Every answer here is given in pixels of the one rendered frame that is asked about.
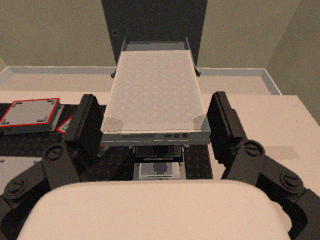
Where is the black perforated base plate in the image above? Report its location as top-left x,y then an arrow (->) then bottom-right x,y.
0,103 -> 213,182

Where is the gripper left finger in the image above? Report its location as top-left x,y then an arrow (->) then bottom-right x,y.
0,94 -> 104,240

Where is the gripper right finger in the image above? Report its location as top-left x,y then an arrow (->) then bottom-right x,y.
207,91 -> 320,240

